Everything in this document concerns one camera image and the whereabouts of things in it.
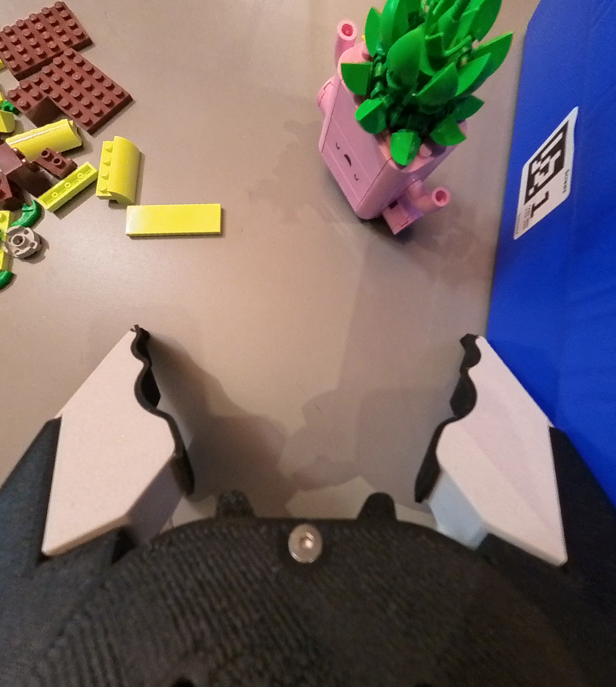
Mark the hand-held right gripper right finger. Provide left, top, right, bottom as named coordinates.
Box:
left=414, top=333, right=567, bottom=568

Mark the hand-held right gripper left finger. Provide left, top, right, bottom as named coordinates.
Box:
left=41, top=327, right=196, bottom=556

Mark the pile of mixed toy bricks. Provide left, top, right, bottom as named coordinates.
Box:
left=0, top=0, right=142, bottom=307

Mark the blue plastic bin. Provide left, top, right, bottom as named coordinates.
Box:
left=486, top=0, right=616, bottom=505

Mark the lime smooth tile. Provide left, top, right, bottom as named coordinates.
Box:
left=125, top=203, right=223, bottom=238

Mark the pink brick pot figure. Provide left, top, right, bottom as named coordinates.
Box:
left=316, top=0, right=515, bottom=236

